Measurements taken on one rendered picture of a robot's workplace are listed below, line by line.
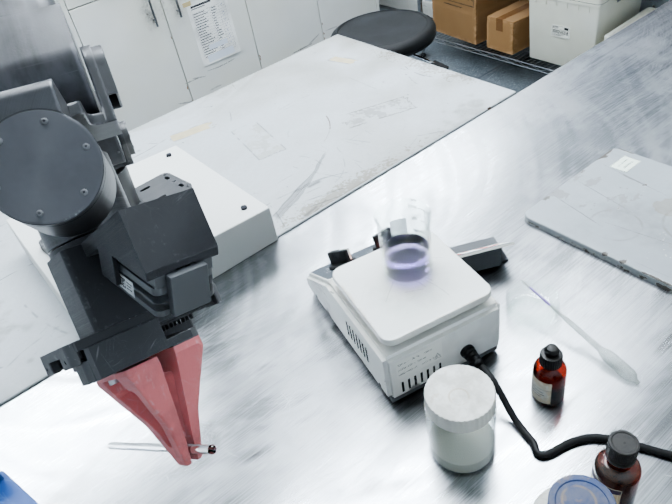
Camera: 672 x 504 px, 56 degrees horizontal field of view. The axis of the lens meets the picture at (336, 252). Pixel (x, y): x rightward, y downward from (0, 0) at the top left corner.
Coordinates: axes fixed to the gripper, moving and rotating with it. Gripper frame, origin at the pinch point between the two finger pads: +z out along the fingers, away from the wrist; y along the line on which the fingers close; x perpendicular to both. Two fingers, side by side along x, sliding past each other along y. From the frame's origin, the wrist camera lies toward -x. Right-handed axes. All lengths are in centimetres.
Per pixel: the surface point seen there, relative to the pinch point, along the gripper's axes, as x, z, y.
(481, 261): 7.3, 0.4, 42.6
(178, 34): 205, -122, 147
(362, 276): 8.6, -4.1, 26.4
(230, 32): 203, -119, 173
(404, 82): 35, -30, 76
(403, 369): 4.7, 5.0, 23.3
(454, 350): 3.0, 5.8, 28.7
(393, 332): 3.2, 1.2, 22.7
